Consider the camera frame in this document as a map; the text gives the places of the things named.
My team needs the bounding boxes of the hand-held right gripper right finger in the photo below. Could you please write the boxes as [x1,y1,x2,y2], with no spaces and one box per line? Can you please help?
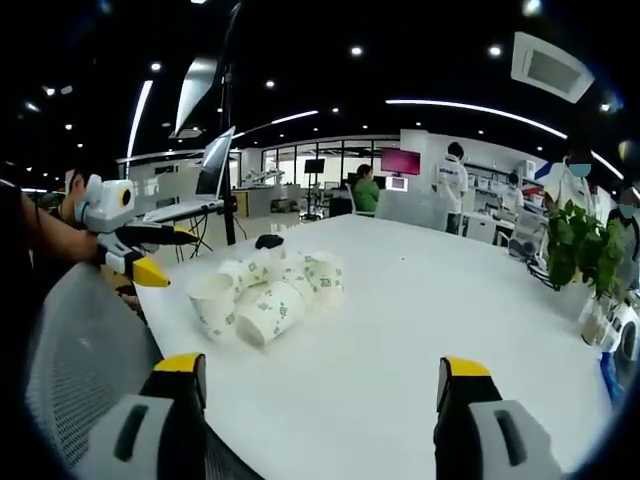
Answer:
[433,355,564,480]

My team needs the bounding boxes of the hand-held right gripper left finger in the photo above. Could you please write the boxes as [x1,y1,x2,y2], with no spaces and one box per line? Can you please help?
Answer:
[74,352,210,480]

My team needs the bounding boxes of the pile of white paper cups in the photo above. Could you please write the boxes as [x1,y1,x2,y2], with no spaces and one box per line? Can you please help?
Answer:
[186,248,347,352]

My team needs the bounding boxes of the black laptop stand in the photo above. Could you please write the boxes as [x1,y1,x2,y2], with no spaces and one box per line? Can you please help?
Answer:
[172,208,217,262]

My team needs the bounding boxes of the grey mesh chair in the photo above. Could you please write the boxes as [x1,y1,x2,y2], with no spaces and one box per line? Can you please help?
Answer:
[23,260,264,480]

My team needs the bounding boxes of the long ceiling light strip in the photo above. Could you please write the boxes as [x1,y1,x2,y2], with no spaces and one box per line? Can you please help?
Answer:
[126,79,154,162]
[384,97,569,141]

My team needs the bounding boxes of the silver laptop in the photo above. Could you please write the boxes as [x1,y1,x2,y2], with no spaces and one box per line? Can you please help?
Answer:
[141,125,237,224]

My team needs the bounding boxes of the black tripod pole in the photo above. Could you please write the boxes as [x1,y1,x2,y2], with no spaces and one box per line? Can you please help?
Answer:
[217,0,244,247]

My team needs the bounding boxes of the white table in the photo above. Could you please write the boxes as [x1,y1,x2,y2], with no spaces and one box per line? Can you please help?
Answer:
[133,214,615,480]

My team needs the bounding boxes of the square ceiling air vent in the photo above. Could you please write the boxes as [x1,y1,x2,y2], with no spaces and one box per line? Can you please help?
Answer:
[168,56,220,140]
[510,31,596,105]

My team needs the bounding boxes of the blue packet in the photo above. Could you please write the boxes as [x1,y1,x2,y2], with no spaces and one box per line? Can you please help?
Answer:
[598,351,627,407]

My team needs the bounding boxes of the glass vase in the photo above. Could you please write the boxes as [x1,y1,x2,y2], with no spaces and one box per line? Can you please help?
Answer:
[578,293,617,347]

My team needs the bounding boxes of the black screen on stand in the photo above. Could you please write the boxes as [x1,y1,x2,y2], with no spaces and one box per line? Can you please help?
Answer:
[303,158,327,221]

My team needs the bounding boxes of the white round-window appliance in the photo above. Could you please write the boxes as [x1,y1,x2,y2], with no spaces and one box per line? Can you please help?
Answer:
[605,303,640,377]

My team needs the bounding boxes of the green potted plant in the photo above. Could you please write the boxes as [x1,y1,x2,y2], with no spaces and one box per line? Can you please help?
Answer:
[545,198,627,302]

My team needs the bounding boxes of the pink monitor screen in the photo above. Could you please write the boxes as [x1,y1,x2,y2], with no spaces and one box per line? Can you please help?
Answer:
[380,147,423,178]

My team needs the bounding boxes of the black cables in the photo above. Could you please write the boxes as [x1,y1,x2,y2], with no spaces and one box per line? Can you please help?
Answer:
[522,257,555,292]

